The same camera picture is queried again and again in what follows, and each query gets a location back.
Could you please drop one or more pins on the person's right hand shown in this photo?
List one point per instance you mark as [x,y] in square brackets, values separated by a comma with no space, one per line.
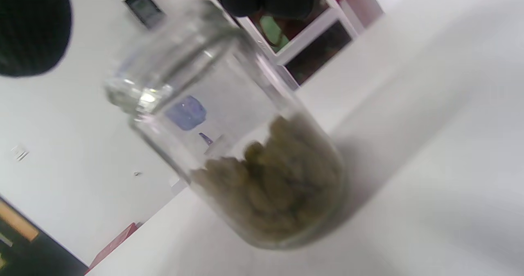
[32,26]

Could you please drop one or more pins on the glass storage jar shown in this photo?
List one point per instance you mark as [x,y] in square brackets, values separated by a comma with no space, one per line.
[213,83]

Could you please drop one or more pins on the pile of raisins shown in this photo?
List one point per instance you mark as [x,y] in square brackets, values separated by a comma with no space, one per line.
[278,186]

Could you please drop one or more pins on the red fire extinguisher cabinet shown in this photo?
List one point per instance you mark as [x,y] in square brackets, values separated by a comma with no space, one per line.
[110,247]

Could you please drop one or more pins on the black wall panel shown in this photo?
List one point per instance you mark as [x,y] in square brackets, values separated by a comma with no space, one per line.
[143,7]

